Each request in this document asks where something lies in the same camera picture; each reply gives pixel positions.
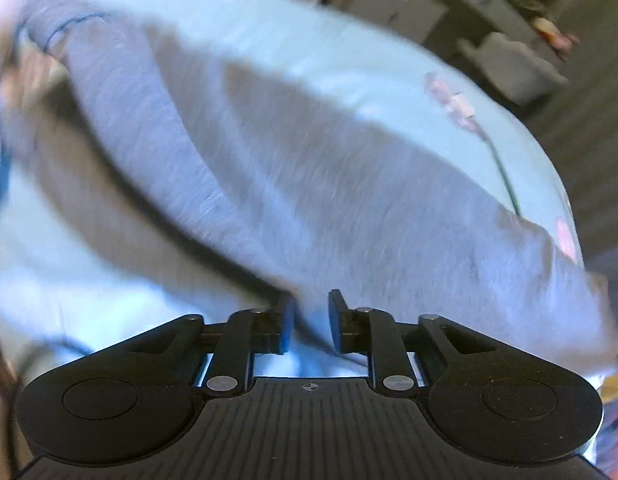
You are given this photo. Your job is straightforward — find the light blue mushroom bedspread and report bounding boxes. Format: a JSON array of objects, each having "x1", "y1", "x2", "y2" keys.
[{"x1": 0, "y1": 0, "x2": 588, "y2": 377}]

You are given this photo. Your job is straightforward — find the white upholstered chair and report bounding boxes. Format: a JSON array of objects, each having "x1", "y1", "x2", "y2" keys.
[{"x1": 456, "y1": 32, "x2": 568, "y2": 105}]

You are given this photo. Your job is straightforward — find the grey drawer cabinet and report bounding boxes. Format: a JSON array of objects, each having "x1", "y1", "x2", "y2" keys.
[{"x1": 322, "y1": 0, "x2": 453, "y2": 47}]

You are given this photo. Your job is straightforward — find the grey sweatpants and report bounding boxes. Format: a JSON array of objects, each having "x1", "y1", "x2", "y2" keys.
[{"x1": 1, "y1": 0, "x2": 618, "y2": 375}]

